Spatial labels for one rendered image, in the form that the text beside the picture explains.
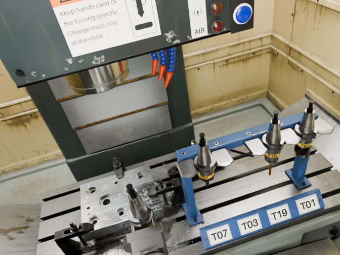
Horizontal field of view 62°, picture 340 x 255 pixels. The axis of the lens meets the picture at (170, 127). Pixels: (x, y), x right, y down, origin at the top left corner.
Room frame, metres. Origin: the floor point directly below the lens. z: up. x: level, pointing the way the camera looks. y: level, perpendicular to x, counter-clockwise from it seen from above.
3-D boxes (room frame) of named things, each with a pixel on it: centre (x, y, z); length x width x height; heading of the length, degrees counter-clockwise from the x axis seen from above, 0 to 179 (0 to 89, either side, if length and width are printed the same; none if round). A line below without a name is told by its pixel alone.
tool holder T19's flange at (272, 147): (0.60, -0.30, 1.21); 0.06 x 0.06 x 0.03
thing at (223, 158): (0.58, -0.14, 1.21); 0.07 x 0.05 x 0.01; 8
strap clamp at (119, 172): (0.85, 0.25, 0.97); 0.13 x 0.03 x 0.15; 8
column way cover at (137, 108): (1.11, 0.21, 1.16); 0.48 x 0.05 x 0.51; 98
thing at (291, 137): (0.61, -0.35, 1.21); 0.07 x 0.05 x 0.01; 8
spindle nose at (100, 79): (0.67, 0.15, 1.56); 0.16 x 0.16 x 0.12
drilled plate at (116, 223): (0.70, 0.25, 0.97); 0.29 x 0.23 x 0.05; 98
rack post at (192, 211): (0.62, -0.02, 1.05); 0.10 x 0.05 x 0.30; 8
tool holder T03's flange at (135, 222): (0.44, 0.12, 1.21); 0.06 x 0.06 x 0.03
